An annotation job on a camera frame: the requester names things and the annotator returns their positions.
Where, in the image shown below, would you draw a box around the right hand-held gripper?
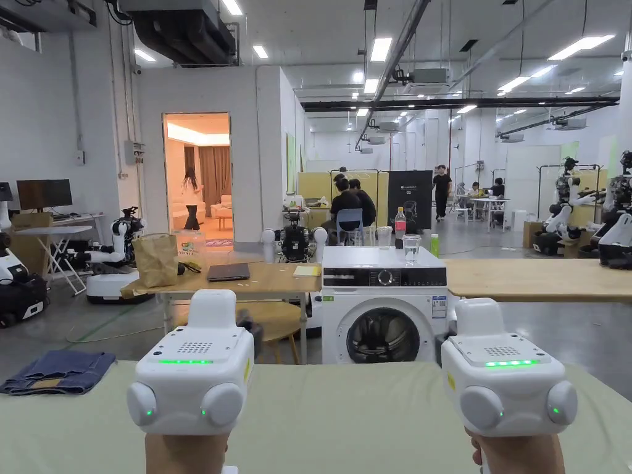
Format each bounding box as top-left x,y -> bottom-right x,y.
436,297 -> 578,436

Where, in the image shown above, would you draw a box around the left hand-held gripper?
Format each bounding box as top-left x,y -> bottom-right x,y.
127,289 -> 263,435

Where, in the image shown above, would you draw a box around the person's right hand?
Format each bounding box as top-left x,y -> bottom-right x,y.
464,427 -> 567,474

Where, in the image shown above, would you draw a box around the person's left hand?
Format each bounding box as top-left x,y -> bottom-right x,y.
144,432 -> 234,474

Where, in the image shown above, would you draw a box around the round wooden stool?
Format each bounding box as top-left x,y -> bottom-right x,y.
241,301 -> 302,365

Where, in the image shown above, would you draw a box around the long bare wooden table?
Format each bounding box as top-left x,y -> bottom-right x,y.
441,257 -> 632,304

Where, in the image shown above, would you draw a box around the white robot with black head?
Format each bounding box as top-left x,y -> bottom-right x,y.
73,206 -> 155,305

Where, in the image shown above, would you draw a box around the folded blue jeans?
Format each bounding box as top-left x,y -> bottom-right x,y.
0,350 -> 117,396

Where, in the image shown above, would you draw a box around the wooden table with paper bag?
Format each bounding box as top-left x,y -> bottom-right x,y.
120,231 -> 323,365

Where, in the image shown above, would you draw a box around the bed with pale green sheet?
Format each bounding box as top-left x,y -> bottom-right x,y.
0,359 -> 632,474

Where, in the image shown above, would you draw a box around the white washing machine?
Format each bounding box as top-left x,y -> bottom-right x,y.
321,206 -> 450,366

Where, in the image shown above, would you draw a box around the black robot with white shoulders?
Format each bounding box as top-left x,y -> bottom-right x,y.
261,207 -> 330,265

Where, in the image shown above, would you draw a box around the white armchair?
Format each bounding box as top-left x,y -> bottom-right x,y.
211,194 -> 233,231

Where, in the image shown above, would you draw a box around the white humanoid robot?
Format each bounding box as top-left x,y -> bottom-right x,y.
596,150 -> 632,270
532,157 -> 609,257

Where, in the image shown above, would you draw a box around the white robot on black base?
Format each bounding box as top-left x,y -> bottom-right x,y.
0,181 -> 50,330

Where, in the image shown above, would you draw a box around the group of people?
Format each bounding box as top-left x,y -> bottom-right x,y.
328,172 -> 378,247
456,177 -> 507,219

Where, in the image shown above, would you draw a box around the white folding table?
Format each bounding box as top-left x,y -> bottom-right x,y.
14,224 -> 96,297

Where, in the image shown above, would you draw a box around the black banner stand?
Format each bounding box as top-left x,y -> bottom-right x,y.
387,170 -> 434,234

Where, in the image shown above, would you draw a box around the blue plastic chair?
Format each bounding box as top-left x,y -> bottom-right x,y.
336,207 -> 365,246

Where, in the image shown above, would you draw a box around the desk with black monitor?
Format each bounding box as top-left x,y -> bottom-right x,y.
9,178 -> 107,233

